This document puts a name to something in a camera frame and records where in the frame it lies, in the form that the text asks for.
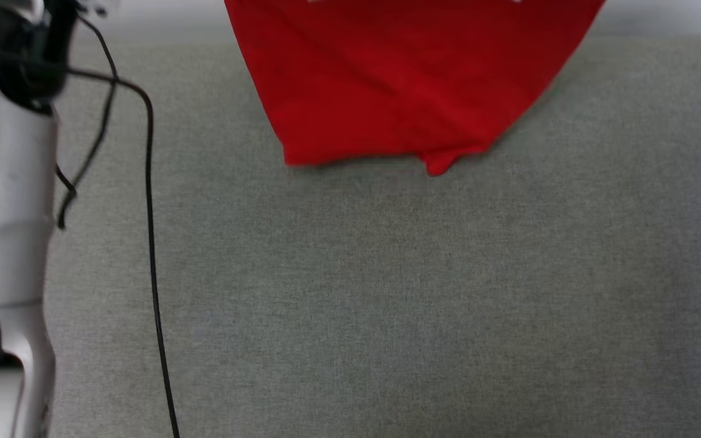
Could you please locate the grey fabric sofa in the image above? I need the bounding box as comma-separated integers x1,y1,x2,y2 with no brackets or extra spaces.
43,33,701,438

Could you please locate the red basketball jersey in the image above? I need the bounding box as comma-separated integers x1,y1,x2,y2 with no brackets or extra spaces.
224,0,605,177

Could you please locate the short looped black cable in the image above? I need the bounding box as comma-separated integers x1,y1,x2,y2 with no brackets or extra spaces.
54,12,120,231

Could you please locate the long thin black cable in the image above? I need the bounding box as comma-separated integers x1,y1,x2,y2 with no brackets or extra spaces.
0,38,181,438

